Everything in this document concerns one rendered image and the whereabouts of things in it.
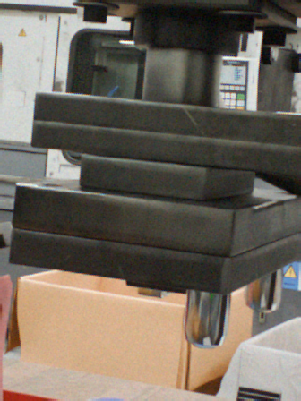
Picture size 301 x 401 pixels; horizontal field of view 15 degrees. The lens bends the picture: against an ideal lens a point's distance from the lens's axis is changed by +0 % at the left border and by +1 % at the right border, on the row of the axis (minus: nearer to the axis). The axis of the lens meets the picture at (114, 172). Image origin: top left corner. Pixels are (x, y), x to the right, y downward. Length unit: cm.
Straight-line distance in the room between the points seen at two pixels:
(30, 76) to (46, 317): 278
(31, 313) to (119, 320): 25
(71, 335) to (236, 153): 245
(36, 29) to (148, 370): 301
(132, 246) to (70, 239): 3
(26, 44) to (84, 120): 511
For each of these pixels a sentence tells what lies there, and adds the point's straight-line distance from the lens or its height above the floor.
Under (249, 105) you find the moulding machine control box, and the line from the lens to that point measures 506.
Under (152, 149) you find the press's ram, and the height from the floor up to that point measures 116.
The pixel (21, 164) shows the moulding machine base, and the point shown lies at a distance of 561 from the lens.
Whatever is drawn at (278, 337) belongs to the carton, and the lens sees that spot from 316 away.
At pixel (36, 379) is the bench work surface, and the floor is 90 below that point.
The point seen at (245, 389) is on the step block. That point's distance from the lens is 85.
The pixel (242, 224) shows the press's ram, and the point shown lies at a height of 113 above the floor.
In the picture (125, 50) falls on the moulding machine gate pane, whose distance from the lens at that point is 539.
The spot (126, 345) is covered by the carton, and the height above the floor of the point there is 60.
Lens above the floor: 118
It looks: 3 degrees down
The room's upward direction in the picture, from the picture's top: 6 degrees clockwise
